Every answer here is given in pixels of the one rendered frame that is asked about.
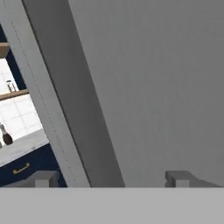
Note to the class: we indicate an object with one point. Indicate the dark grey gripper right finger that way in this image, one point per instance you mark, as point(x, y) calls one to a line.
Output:
point(178, 177)

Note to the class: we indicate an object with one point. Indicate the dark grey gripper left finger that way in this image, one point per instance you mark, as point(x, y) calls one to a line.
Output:
point(43, 177)

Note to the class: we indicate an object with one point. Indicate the grey fridge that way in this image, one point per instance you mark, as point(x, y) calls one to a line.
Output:
point(145, 87)

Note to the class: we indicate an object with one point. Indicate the navy blue drawer front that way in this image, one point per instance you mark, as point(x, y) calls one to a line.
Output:
point(32, 166)

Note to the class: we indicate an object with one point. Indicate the brown bottle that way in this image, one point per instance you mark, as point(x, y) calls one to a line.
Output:
point(6, 136)

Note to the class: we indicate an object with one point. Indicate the small glass jar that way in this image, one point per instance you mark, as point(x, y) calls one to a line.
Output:
point(11, 86)

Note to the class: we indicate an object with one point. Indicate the wooden wall shelf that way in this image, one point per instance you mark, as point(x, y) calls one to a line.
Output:
point(13, 94)
point(3, 49)

